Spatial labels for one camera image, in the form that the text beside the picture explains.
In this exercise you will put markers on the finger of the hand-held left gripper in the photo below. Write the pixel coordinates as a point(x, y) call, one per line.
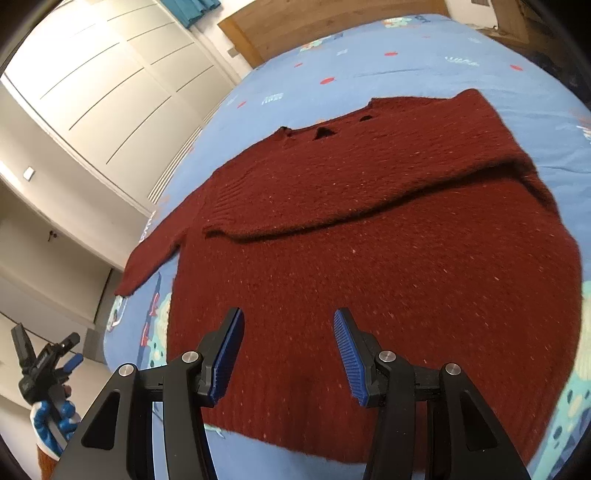
point(74, 362)
point(70, 344)

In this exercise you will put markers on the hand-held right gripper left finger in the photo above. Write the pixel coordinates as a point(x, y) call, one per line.
point(226, 360)

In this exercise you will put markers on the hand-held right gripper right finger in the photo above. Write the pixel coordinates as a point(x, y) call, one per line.
point(351, 360)

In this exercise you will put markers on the dark red knitted sweater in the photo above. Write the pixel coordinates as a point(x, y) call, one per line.
point(346, 230)

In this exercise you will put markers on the person's left forearm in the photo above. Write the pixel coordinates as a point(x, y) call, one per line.
point(48, 464)

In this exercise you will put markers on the person's left hand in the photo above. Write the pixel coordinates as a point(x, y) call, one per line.
point(51, 429)

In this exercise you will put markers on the white wardrobe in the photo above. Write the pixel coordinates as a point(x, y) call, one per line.
point(115, 92)

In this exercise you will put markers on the blue printed bedsheet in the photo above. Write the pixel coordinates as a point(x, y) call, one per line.
point(415, 69)

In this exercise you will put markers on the wooden headboard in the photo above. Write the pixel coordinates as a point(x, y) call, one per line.
point(286, 27)

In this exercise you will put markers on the teal curtain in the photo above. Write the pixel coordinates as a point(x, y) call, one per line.
point(189, 9)

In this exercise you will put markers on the wooden bedside cabinet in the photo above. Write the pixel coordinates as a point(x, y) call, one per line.
point(505, 21)

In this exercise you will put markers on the white light switch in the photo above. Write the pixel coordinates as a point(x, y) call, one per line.
point(29, 174)

